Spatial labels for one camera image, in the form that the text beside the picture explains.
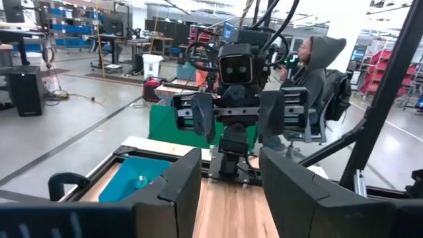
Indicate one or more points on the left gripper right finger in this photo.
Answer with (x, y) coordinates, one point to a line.
(297, 205)

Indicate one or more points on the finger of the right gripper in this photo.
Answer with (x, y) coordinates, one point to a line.
(202, 114)
(271, 115)

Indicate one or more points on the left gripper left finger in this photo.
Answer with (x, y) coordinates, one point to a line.
(178, 198)

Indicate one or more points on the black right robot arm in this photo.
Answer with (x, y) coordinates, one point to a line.
(236, 142)

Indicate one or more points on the green mat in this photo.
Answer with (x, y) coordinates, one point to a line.
(165, 125)

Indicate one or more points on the grey office chair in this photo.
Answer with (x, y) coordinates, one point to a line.
(317, 132)

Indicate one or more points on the teal plastic bin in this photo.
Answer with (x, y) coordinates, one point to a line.
(132, 175)

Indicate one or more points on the red case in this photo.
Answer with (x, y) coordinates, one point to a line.
(151, 89)

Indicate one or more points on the person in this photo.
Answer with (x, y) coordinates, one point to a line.
(314, 76)

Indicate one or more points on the white trash bin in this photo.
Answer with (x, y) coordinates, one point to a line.
(152, 66)

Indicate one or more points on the black backpack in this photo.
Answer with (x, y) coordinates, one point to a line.
(338, 96)

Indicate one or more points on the red shelving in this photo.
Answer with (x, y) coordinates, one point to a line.
(380, 72)

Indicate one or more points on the black work table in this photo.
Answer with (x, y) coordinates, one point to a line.
(109, 36)

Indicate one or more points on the blue bin shelf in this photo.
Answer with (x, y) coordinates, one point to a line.
(71, 29)

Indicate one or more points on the black computer tower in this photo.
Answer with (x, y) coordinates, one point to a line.
(26, 91)

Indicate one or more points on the dark side table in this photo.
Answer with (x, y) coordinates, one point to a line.
(20, 34)

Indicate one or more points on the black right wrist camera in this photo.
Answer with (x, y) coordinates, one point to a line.
(235, 67)

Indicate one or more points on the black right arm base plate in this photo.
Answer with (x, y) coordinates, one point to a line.
(231, 175)

